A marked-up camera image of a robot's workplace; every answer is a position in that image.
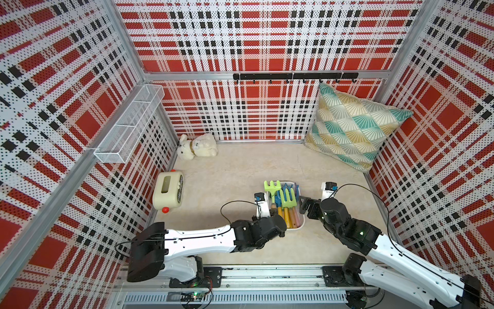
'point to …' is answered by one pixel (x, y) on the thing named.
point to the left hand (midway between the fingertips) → (278, 211)
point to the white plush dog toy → (202, 145)
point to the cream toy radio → (168, 190)
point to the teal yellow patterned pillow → (350, 129)
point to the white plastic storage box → (289, 185)
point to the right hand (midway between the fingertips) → (311, 199)
